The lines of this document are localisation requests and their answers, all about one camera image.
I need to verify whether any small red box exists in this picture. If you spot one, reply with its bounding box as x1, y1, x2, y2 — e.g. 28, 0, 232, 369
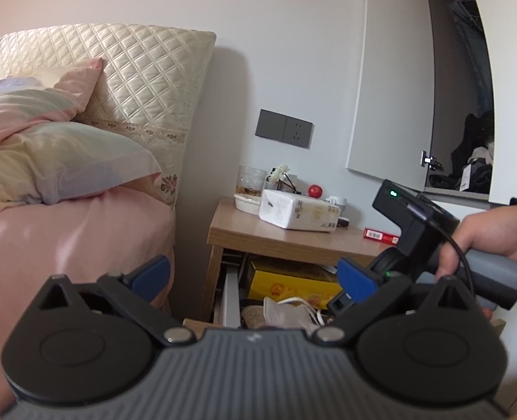
363, 227, 400, 245

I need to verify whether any white shallow bowl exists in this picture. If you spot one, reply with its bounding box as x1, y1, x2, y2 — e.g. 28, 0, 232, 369
234, 193, 263, 216

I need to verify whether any pink pastel quilt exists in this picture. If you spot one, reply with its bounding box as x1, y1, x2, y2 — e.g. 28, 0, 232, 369
0, 57, 105, 163

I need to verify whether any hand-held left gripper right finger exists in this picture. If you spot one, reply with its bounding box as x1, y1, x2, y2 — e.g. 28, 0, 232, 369
312, 258, 476, 347

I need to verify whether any white tissue pack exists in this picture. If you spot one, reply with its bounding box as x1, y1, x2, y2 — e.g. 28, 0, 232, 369
258, 189, 342, 232

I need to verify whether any white flower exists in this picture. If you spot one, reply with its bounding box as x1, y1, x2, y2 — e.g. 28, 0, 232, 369
269, 165, 301, 194

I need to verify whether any grey wall socket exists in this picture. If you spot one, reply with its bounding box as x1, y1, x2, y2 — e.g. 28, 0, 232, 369
282, 114, 316, 150

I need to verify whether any grey wall switch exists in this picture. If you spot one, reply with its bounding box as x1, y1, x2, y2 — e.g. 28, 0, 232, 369
254, 108, 288, 142

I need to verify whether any person's right hand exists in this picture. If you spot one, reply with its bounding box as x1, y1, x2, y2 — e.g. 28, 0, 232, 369
434, 203, 517, 284

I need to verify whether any pink bed sheet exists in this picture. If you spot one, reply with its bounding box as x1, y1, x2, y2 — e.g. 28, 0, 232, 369
0, 173, 177, 414

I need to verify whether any wooden nightstand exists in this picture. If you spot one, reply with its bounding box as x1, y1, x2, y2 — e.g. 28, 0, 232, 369
199, 196, 400, 323

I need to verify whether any nightstand drawer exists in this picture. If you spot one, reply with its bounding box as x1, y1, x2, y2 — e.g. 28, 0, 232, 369
183, 266, 343, 342

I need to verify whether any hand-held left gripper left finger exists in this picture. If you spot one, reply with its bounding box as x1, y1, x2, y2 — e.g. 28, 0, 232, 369
37, 254, 196, 346

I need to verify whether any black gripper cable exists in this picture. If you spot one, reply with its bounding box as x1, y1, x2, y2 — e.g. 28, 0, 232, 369
405, 203, 475, 294

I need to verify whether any white wardrobe door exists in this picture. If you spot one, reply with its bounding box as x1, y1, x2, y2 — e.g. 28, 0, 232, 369
463, 0, 517, 207
345, 0, 435, 193

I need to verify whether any cream quilted headboard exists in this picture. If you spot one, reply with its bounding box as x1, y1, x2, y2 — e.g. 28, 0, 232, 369
0, 23, 218, 211

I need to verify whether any metal door hinge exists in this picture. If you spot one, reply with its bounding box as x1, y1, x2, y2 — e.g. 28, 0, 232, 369
419, 149, 445, 171

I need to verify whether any yellow cardboard box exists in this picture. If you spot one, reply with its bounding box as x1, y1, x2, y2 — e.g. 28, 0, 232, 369
246, 258, 345, 311

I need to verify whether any pile of dark clothes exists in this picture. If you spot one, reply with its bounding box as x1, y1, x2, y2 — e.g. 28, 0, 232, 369
429, 111, 496, 194

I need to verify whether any pastel striped pillow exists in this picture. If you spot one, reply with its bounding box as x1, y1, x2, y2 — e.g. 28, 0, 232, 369
0, 120, 163, 218

